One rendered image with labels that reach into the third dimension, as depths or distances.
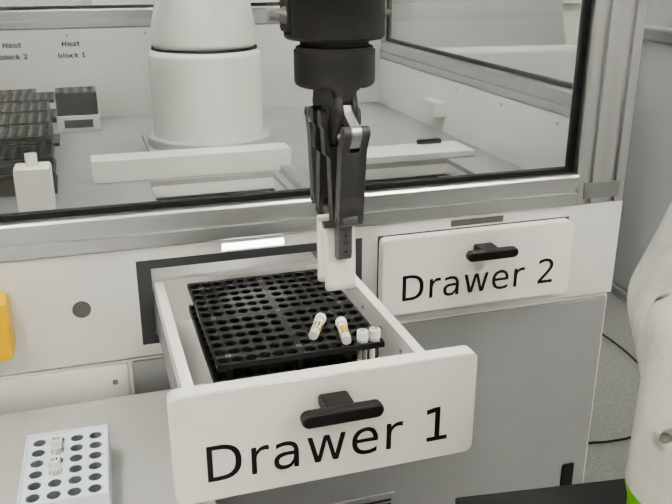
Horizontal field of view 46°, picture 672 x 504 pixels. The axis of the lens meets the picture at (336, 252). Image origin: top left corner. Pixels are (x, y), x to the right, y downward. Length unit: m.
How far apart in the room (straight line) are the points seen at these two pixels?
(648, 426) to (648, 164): 2.59
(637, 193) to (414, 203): 2.24
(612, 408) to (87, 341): 1.86
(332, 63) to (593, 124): 0.54
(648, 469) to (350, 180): 0.34
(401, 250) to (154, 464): 0.41
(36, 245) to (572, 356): 0.80
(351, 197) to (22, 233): 0.42
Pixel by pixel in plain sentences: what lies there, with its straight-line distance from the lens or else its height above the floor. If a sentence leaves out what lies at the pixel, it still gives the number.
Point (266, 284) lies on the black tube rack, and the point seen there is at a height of 0.90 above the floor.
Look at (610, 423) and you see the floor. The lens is 2.51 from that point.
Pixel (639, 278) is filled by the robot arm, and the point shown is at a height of 1.01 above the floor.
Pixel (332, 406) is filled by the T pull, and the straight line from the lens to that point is 0.70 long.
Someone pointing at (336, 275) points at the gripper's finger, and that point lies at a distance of 0.79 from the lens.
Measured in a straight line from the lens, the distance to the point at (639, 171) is 3.24.
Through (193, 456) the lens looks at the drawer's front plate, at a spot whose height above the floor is 0.87.
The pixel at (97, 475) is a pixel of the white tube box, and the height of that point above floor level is 0.79.
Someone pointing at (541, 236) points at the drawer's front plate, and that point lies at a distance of 1.15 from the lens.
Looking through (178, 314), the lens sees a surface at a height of 0.85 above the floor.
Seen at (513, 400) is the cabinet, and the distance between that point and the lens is 1.28.
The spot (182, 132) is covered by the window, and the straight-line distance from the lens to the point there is 0.98.
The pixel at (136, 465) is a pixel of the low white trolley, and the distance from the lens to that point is 0.92.
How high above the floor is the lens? 1.28
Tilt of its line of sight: 20 degrees down
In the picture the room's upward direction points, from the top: straight up
